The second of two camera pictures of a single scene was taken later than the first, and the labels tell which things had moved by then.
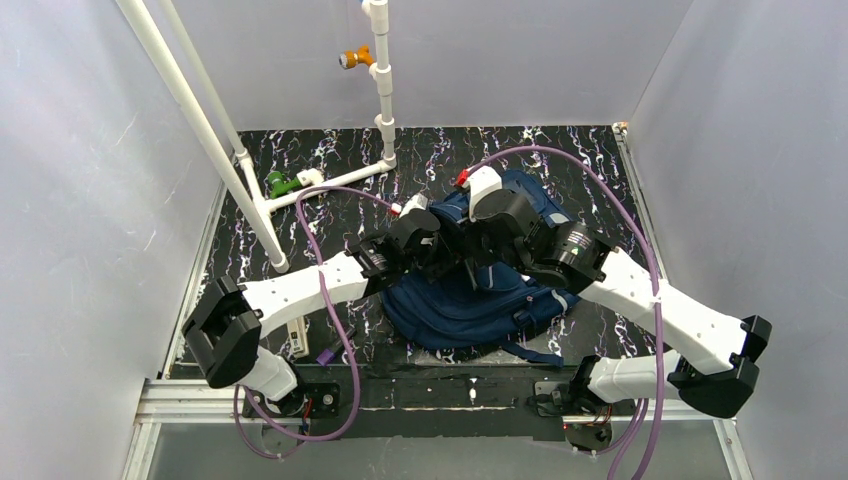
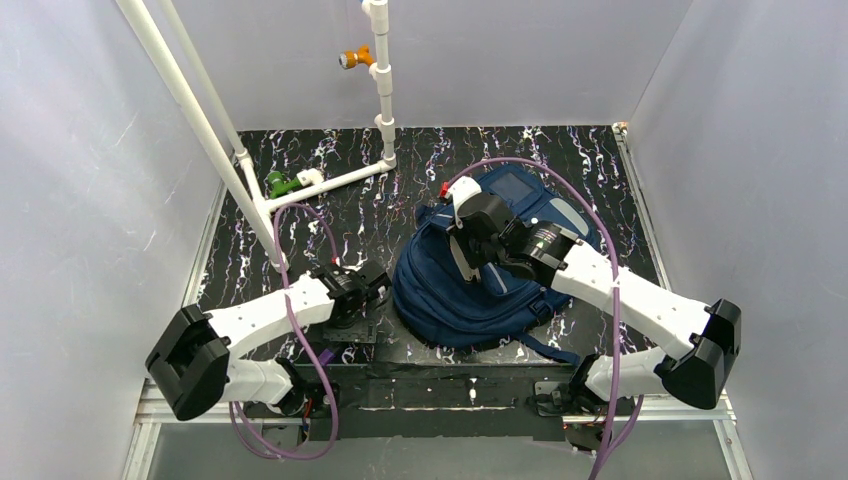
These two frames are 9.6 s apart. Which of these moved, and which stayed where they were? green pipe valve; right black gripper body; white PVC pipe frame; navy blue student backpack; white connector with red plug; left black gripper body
Moved: white connector with red plug; left black gripper body; navy blue student backpack
Stayed: green pipe valve; white PVC pipe frame; right black gripper body
